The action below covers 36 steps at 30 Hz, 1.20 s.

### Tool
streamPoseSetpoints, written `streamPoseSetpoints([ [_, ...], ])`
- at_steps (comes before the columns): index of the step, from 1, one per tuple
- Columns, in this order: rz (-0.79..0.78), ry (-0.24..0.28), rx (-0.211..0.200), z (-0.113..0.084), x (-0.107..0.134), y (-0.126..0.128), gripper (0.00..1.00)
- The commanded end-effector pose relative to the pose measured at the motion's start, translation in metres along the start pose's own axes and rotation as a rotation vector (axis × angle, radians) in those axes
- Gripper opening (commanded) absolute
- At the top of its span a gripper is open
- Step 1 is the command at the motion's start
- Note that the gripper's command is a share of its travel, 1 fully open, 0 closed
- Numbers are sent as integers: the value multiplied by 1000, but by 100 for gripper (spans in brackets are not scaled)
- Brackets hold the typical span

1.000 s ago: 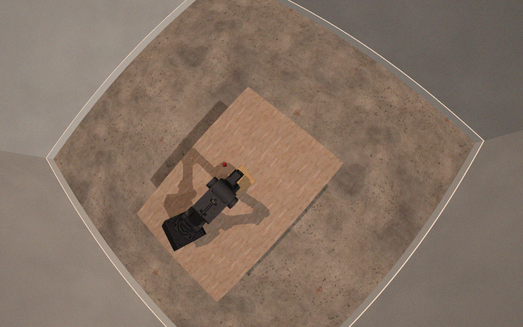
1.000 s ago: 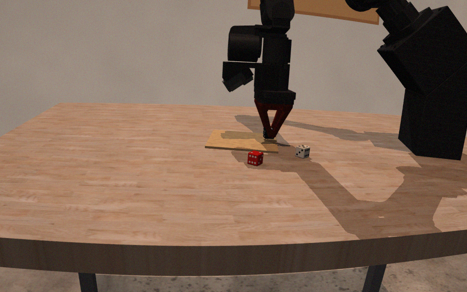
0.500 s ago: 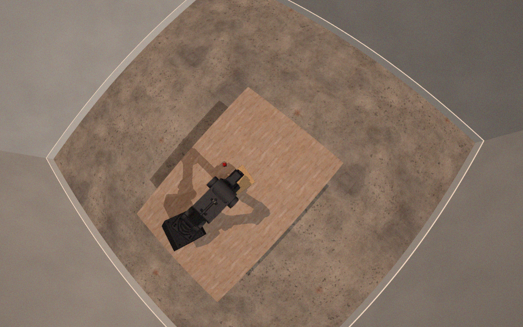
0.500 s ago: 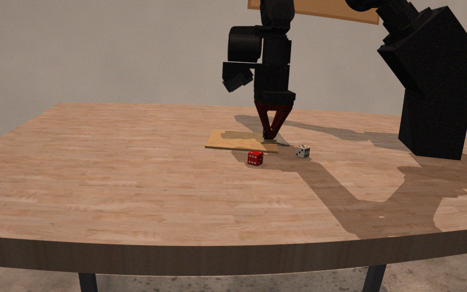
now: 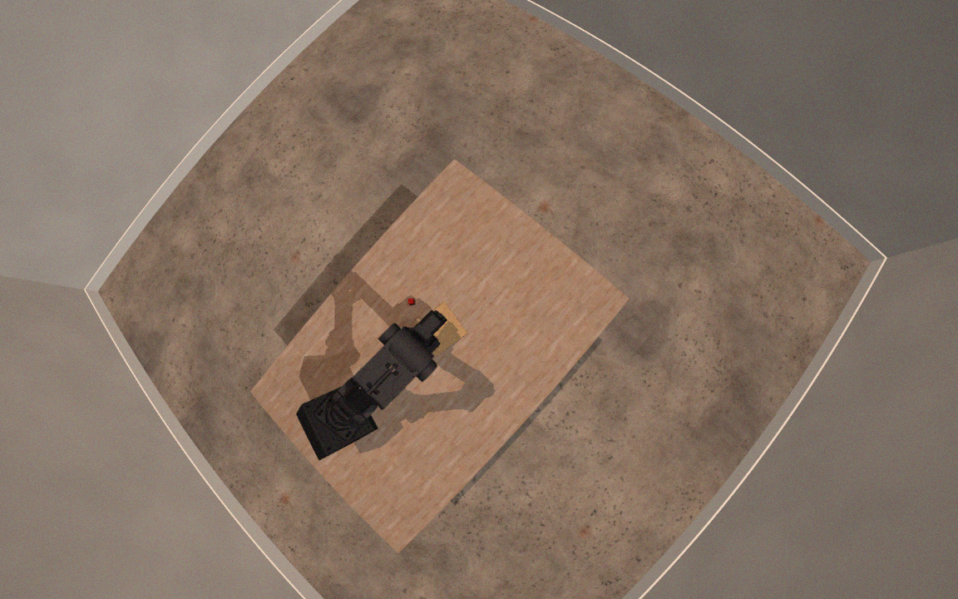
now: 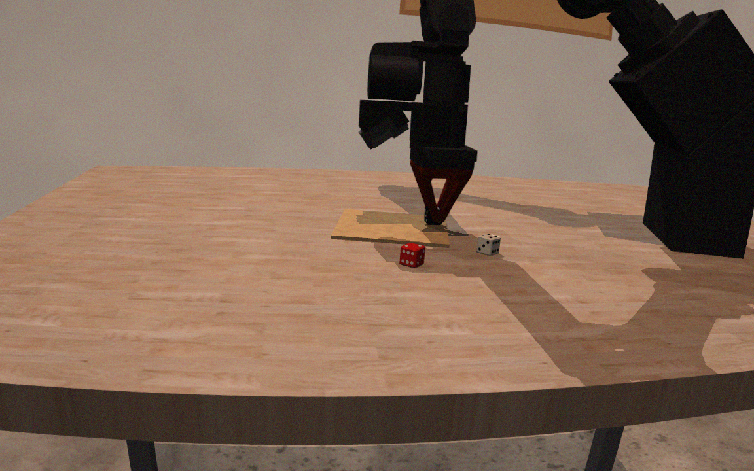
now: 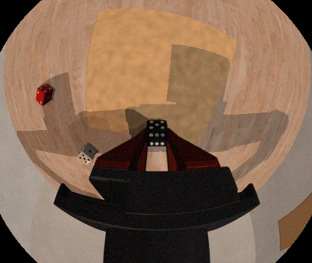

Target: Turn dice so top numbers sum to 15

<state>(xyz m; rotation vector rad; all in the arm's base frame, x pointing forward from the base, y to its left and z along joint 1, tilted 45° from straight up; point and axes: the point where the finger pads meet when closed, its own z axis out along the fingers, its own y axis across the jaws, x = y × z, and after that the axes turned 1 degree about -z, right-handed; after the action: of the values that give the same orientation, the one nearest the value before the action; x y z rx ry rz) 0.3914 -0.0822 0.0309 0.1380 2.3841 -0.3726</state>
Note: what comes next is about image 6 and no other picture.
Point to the black die with white pips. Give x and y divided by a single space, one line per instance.
428 219

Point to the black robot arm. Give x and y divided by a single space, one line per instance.
646 30

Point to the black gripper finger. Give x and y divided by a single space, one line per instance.
445 191
428 174

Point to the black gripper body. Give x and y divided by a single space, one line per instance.
437 157

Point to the orange flat mat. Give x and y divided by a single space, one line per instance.
384 227

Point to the beige die with black pips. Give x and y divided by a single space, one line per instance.
488 244

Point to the red dice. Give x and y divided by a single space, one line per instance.
412 255

